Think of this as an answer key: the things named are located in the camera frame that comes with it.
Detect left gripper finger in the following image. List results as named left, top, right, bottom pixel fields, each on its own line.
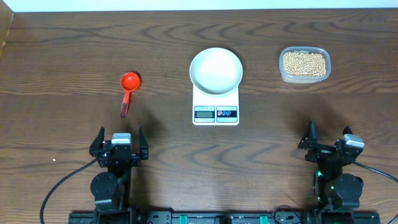
left=139, top=126, right=149, bottom=160
left=89, top=126, right=105, bottom=157

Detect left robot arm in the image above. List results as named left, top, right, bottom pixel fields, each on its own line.
left=90, top=127, right=149, bottom=223

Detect clear plastic container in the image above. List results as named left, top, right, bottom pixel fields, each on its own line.
left=279, top=47, right=331, bottom=83

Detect soybeans in container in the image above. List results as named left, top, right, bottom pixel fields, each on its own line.
left=282, top=52, right=326, bottom=77

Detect wooden side panel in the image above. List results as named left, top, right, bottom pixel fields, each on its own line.
left=0, top=0, right=14, bottom=54

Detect white digital kitchen scale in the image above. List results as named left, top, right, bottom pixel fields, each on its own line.
left=192, top=86, right=239, bottom=126

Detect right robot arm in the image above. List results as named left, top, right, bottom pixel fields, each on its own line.
left=298, top=120, right=364, bottom=223

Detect red plastic measuring scoop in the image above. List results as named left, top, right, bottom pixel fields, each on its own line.
left=120, top=72, right=141, bottom=118

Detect cream ceramic bowl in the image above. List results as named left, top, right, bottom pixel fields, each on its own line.
left=189, top=47, right=243, bottom=95

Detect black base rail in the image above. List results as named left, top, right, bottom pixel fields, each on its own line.
left=68, top=210, right=382, bottom=224

